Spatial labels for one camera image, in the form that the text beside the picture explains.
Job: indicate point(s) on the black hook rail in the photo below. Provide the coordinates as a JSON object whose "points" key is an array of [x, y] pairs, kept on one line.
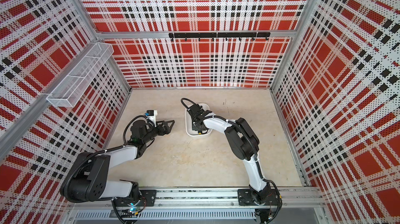
{"points": [[251, 35]]}

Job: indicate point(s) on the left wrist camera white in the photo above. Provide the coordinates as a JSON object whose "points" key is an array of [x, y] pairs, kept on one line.
{"points": [[151, 116]]}

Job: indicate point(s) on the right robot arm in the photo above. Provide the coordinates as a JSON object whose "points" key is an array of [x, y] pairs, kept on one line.
{"points": [[244, 145]]}

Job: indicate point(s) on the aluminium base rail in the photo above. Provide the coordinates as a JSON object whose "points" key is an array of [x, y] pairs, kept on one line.
{"points": [[295, 205]]}

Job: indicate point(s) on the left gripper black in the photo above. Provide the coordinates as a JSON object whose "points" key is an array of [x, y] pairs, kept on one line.
{"points": [[166, 130]]}

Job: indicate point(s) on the white plastic bin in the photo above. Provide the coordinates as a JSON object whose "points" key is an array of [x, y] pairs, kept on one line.
{"points": [[190, 132]]}

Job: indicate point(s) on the white wire mesh basket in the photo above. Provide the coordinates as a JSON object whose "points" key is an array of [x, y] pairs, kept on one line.
{"points": [[72, 87]]}

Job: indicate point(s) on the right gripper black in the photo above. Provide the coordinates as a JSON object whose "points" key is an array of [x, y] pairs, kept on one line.
{"points": [[194, 125]]}

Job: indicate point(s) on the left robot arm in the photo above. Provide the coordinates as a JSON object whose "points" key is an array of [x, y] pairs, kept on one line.
{"points": [[88, 181]]}

